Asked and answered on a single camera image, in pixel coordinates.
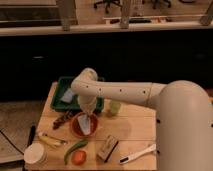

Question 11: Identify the green tray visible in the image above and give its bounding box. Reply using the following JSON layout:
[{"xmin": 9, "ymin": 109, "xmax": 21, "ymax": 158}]
[{"xmin": 50, "ymin": 76, "xmax": 106, "ymax": 114}]

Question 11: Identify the green chili pepper toy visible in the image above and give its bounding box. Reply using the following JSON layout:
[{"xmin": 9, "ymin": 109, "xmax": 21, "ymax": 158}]
[{"xmin": 64, "ymin": 139, "xmax": 88, "ymax": 165}]

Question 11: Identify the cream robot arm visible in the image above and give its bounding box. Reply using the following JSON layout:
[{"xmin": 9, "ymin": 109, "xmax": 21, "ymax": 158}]
[{"xmin": 71, "ymin": 68, "xmax": 213, "ymax": 171}]

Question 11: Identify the white black-tipped utensil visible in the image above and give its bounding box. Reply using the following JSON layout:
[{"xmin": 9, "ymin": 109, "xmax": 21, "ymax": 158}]
[{"xmin": 119, "ymin": 144, "xmax": 156, "ymax": 164}]

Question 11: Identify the wooden block brush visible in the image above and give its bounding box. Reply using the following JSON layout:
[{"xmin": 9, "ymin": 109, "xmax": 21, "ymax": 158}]
[{"xmin": 97, "ymin": 135, "xmax": 118, "ymax": 162}]

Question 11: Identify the yellow banana toy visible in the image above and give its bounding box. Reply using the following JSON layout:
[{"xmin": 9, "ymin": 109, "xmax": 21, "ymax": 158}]
[{"xmin": 38, "ymin": 132, "xmax": 67, "ymax": 148}]

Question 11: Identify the red bowl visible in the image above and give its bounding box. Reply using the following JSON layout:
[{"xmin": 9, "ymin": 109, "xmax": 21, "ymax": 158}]
[{"xmin": 70, "ymin": 112, "xmax": 98, "ymax": 138}]

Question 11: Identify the grey cloth in tray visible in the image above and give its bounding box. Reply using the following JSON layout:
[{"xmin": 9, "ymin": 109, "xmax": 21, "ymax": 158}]
[{"xmin": 61, "ymin": 88, "xmax": 75, "ymax": 103}]

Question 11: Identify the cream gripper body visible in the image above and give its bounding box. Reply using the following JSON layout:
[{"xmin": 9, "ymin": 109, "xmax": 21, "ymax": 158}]
[{"xmin": 77, "ymin": 96, "xmax": 97, "ymax": 114}]

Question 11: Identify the white towel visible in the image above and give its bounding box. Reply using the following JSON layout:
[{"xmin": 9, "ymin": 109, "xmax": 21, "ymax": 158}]
[{"xmin": 78, "ymin": 114, "xmax": 91, "ymax": 135}]

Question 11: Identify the brown dried food piece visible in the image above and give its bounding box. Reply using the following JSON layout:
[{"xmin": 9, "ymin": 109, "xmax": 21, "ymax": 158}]
[{"xmin": 53, "ymin": 111, "xmax": 73, "ymax": 130}]

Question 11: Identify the black office chair base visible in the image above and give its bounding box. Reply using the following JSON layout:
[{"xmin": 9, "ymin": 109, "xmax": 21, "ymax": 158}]
[{"xmin": 93, "ymin": 0, "xmax": 122, "ymax": 14}]

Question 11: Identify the orange tomato toy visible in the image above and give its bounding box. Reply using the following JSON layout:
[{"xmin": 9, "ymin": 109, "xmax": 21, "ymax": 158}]
[{"xmin": 72, "ymin": 150, "xmax": 86, "ymax": 165}]

